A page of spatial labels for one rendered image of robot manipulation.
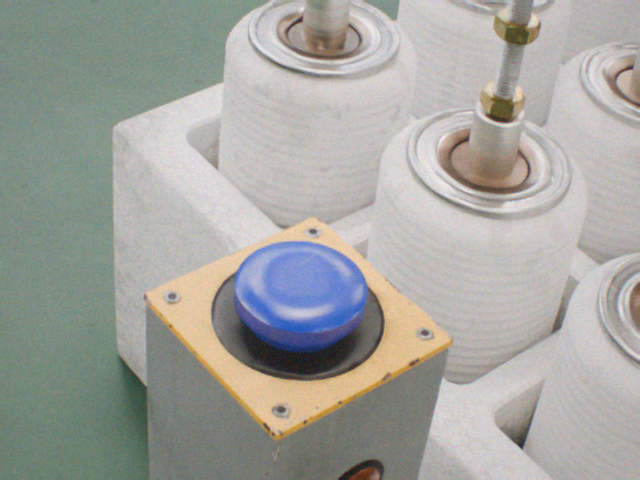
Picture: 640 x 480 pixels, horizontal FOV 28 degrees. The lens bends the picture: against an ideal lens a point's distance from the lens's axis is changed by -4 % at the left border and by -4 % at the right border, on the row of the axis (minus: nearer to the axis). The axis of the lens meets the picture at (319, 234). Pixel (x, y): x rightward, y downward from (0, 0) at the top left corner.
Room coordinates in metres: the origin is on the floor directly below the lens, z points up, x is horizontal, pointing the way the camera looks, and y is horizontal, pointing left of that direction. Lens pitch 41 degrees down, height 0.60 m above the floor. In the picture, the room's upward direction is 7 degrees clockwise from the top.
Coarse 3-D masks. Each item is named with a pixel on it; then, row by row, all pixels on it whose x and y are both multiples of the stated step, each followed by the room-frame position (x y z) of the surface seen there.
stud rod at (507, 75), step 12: (516, 0) 0.46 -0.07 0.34; (528, 0) 0.46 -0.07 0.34; (516, 12) 0.46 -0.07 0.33; (528, 12) 0.46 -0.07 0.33; (504, 48) 0.46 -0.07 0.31; (516, 48) 0.46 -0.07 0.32; (504, 60) 0.46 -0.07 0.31; (516, 60) 0.46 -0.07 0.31; (504, 72) 0.46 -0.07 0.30; (516, 72) 0.46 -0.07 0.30; (504, 84) 0.46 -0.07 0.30; (516, 84) 0.46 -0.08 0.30; (504, 96) 0.46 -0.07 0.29
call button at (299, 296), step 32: (256, 256) 0.30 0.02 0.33; (288, 256) 0.30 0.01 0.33; (320, 256) 0.30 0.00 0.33; (256, 288) 0.29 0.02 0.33; (288, 288) 0.29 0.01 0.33; (320, 288) 0.29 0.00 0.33; (352, 288) 0.29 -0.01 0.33; (256, 320) 0.27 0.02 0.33; (288, 320) 0.27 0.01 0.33; (320, 320) 0.28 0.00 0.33; (352, 320) 0.28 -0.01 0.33
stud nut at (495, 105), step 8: (488, 88) 0.46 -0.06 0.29; (520, 88) 0.47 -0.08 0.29; (488, 96) 0.46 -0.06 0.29; (496, 96) 0.46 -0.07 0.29; (520, 96) 0.46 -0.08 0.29; (488, 104) 0.46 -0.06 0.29; (496, 104) 0.45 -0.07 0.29; (504, 104) 0.45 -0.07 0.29; (512, 104) 0.45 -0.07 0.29; (520, 104) 0.46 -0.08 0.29; (488, 112) 0.46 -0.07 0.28; (496, 112) 0.45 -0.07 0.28; (504, 112) 0.45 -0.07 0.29; (512, 112) 0.45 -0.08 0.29
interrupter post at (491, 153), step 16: (480, 112) 0.46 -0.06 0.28; (480, 128) 0.46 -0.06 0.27; (496, 128) 0.45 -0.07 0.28; (512, 128) 0.45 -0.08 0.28; (480, 144) 0.45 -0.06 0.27; (496, 144) 0.45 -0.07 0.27; (512, 144) 0.45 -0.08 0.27; (480, 160) 0.45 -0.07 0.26; (496, 160) 0.45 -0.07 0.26; (512, 160) 0.46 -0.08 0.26; (480, 176) 0.45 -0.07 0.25; (496, 176) 0.45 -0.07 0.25
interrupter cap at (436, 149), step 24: (432, 120) 0.48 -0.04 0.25; (456, 120) 0.49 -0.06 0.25; (408, 144) 0.46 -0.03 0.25; (432, 144) 0.47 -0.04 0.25; (456, 144) 0.47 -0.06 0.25; (528, 144) 0.48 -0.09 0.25; (552, 144) 0.48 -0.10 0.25; (408, 168) 0.45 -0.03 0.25; (432, 168) 0.45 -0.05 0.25; (456, 168) 0.46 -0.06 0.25; (528, 168) 0.46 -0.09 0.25; (552, 168) 0.46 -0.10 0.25; (432, 192) 0.44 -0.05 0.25; (456, 192) 0.44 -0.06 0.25; (480, 192) 0.44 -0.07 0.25; (504, 192) 0.44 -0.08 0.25; (528, 192) 0.44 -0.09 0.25; (552, 192) 0.45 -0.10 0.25; (480, 216) 0.43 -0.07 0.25; (504, 216) 0.43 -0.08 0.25; (528, 216) 0.43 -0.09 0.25
